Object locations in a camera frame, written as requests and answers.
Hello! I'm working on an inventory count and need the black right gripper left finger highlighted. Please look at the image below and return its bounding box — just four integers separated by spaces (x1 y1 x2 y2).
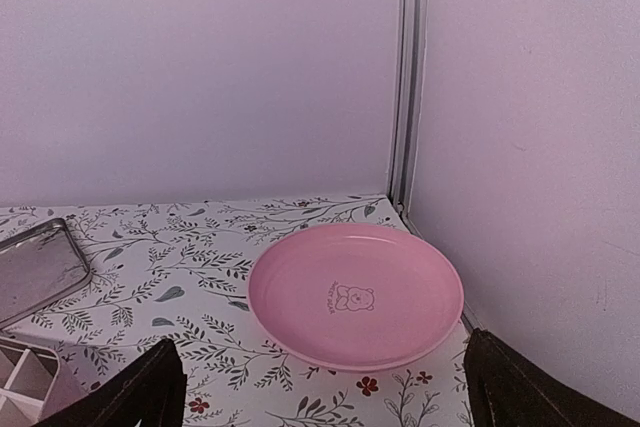
38 339 187 427

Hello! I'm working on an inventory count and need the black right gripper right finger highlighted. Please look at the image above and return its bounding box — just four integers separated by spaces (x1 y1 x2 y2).
463 328 639 427

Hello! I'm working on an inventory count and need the pink divided cookie tin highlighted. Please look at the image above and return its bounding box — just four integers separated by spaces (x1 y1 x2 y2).
0 337 86 426

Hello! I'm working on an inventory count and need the silver metal tin lid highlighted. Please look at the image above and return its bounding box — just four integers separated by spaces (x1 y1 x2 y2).
1 218 91 328

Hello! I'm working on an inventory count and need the pink plastic plate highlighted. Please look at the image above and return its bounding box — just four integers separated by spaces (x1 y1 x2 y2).
247 223 464 373

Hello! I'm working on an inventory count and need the aluminium right corner post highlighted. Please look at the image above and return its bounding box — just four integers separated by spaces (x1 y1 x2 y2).
387 0 428 215

